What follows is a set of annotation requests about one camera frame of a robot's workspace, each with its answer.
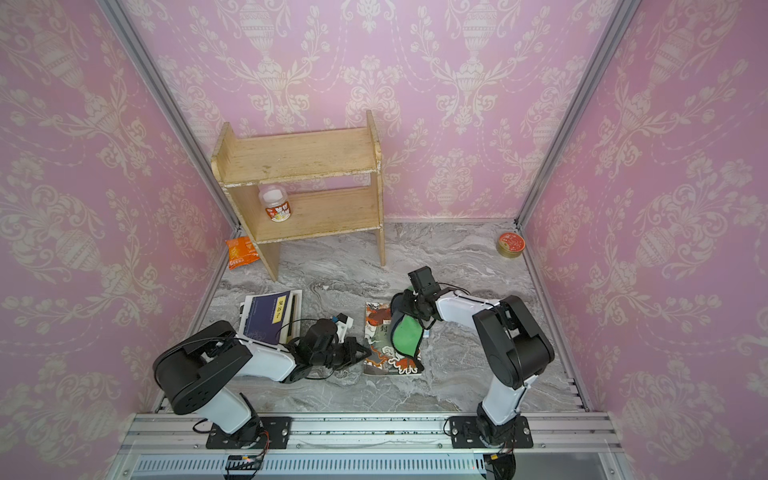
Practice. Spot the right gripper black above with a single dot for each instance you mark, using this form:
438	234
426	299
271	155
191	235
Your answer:
408	296

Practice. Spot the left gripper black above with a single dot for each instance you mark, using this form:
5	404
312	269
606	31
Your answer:
352	348

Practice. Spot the green cloth with black trim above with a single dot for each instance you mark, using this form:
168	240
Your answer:
405	331

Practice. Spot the red illustrated Chinese book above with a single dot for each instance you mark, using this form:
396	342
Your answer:
384	359

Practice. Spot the black and tan book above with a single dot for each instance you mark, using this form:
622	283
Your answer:
296	315

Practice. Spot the dark purple book yellow label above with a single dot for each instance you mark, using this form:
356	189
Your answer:
263	317

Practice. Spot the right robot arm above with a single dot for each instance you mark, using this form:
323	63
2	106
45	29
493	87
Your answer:
515	346

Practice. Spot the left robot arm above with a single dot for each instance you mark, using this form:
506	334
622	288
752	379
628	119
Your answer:
195	374

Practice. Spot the red round tin can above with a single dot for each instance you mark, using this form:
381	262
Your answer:
510	245

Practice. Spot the orange snack packet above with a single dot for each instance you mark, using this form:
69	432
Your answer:
241	252

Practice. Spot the white plastic jar red label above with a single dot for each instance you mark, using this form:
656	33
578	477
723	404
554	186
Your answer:
275	202

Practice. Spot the wooden two-tier shelf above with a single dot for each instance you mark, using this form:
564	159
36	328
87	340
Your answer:
243	166

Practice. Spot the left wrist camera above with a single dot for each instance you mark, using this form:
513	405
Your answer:
343	324

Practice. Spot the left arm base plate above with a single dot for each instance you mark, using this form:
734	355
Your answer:
267	433

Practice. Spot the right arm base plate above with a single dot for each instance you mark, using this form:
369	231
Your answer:
473	432

